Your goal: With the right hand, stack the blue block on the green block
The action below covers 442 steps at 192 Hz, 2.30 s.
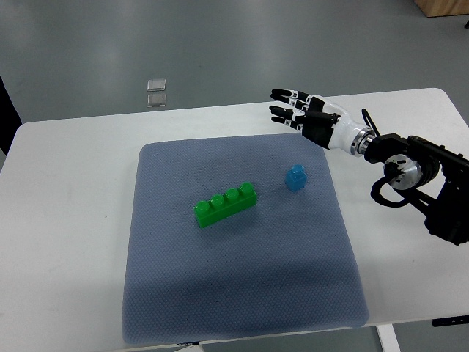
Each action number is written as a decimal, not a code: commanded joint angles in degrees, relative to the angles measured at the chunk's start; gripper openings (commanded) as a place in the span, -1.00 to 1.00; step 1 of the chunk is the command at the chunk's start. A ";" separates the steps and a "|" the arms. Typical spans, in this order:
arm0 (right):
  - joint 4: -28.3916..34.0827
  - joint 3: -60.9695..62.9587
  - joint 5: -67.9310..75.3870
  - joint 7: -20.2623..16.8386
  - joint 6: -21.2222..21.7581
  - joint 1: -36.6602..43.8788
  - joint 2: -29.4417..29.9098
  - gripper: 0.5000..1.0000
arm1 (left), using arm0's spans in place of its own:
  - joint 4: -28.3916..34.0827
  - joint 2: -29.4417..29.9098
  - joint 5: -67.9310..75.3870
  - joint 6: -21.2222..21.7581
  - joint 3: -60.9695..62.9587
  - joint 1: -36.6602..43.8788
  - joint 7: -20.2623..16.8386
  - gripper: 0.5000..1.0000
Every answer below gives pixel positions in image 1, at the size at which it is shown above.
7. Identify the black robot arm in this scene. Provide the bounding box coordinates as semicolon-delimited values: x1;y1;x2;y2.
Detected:
360;133;468;246

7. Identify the green four-stud toy block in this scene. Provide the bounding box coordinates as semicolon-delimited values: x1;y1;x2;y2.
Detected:
193;182;257;228

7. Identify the metal floor plate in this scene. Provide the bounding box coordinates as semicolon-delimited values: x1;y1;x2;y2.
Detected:
147;92;167;108
147;78;166;92

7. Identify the dark object at left edge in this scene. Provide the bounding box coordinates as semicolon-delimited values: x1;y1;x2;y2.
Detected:
0;80;22;155

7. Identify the blue-grey mesh mat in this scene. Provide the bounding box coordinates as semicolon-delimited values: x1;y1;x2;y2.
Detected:
122;133;369;344

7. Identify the lower metal floor plate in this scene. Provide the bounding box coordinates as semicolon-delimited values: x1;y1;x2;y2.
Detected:
147;92;167;108

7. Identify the black table control panel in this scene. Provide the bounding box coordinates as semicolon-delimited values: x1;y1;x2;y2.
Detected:
432;315;469;327

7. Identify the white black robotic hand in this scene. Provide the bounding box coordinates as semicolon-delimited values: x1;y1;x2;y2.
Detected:
270;89;376;156

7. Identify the blue toy block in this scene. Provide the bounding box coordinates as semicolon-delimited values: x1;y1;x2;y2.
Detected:
285;164;307;192

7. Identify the white table leg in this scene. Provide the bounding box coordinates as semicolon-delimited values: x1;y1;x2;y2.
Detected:
376;324;401;352

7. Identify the wooden box corner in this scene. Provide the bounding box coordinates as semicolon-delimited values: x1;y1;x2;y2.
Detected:
413;0;468;18

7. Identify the black cable loop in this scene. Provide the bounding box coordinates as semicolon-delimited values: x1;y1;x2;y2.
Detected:
361;108;382;137

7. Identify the upper metal floor plate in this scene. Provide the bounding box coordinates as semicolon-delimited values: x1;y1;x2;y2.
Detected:
147;78;166;92

